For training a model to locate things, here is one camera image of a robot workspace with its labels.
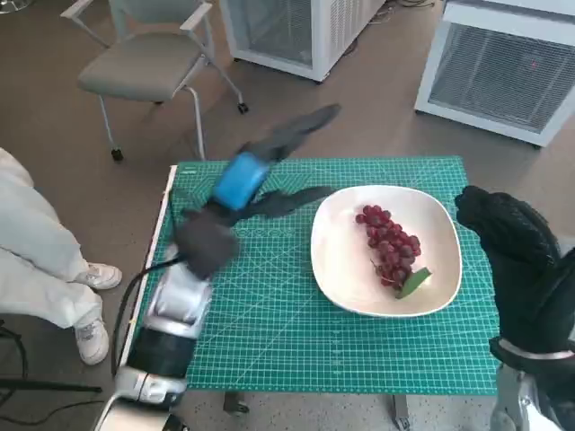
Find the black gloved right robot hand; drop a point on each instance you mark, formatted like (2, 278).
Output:
(521, 269)

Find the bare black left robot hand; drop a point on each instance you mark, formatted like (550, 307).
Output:
(240, 182)

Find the red toy grape bunch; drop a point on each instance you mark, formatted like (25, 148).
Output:
(391, 247)

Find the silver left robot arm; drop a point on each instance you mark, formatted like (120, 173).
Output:
(175, 310)

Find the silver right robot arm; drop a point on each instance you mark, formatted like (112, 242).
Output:
(525, 395)

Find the white square plate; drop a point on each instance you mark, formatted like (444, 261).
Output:
(341, 269)

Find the green cutting mat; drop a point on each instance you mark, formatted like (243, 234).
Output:
(292, 341)

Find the white mesh cabinet red light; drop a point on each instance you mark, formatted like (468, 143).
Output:
(494, 76)

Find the person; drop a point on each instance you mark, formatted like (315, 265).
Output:
(36, 251)

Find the black stand legs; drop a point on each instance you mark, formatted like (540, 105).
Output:
(27, 386)

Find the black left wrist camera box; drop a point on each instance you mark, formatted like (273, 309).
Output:
(204, 244)

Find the grey chair with white frame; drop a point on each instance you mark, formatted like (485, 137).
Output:
(139, 63)

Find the metal table leg bracket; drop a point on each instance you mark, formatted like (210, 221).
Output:
(236, 402)
(399, 413)

